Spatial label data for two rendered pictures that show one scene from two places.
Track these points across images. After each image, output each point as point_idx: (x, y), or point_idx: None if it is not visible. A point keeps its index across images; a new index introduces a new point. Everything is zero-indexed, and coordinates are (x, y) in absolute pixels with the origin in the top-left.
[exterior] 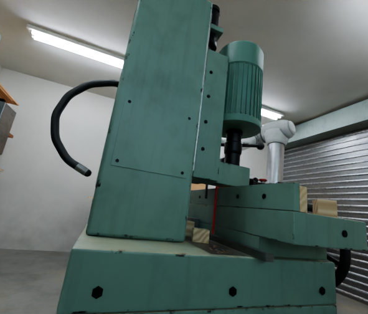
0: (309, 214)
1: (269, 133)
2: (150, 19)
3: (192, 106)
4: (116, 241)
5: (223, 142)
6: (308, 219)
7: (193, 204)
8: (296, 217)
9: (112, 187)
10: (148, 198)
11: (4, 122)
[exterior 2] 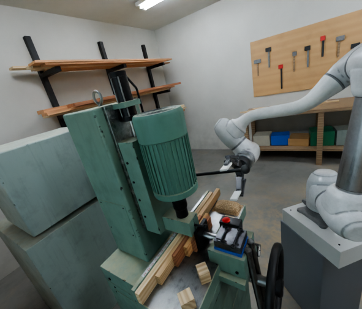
0: (144, 306)
1: (352, 78)
2: (81, 151)
3: (121, 200)
4: (120, 258)
5: (264, 117)
6: (144, 308)
7: None
8: (137, 303)
9: (116, 236)
10: (127, 242)
11: None
